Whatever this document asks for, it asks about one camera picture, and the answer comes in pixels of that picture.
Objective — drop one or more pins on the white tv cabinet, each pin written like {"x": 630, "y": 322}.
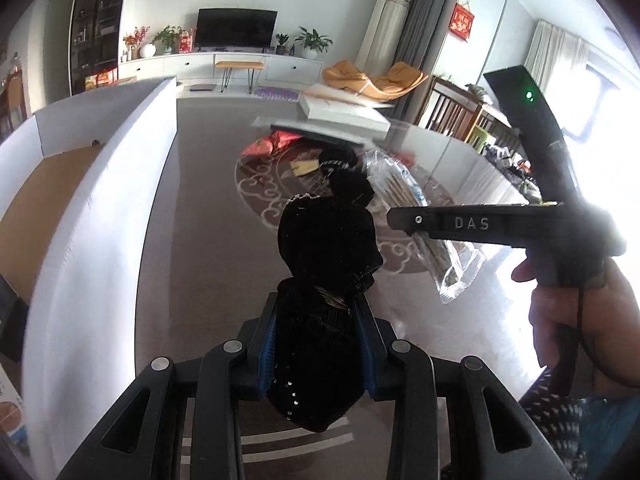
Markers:
{"x": 235, "y": 69}

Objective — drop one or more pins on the red wall hanging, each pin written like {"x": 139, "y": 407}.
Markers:
{"x": 461, "y": 22}

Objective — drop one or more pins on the white blue nail cream box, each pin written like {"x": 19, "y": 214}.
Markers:
{"x": 12, "y": 417}

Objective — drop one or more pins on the orange lounge chair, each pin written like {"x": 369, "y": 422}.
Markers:
{"x": 399, "y": 81}

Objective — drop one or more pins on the cardboard box on floor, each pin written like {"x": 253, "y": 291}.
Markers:
{"x": 101, "y": 79}

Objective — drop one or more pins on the white flat box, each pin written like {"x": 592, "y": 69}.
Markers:
{"x": 343, "y": 113}

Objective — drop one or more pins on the dark bookshelf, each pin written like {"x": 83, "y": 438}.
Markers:
{"x": 94, "y": 40}

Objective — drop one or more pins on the white cardboard storage box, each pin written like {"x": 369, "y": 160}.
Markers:
{"x": 79, "y": 346}

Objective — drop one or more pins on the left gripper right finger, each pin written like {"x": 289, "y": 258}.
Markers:
{"x": 490, "y": 435}

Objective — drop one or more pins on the clear bag of sticks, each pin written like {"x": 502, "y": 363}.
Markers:
{"x": 400, "y": 200}

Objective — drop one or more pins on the black flat television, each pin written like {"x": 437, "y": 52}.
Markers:
{"x": 234, "y": 28}

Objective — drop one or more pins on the red flower vase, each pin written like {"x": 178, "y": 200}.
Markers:
{"x": 134, "y": 41}

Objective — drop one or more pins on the black keyboard box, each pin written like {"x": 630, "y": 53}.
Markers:
{"x": 14, "y": 311}

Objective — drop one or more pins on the white standing air conditioner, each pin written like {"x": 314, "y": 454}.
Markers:
{"x": 379, "y": 44}

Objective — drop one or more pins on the person right hand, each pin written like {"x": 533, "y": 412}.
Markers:
{"x": 609, "y": 316}

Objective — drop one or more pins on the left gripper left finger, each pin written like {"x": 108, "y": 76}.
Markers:
{"x": 140, "y": 436}

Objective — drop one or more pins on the green potted plant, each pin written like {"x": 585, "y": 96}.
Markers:
{"x": 312, "y": 43}

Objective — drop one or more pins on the red cloth item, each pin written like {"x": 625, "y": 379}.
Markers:
{"x": 277, "y": 141}

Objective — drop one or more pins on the wooden chair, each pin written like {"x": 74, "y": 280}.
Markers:
{"x": 450, "y": 110}

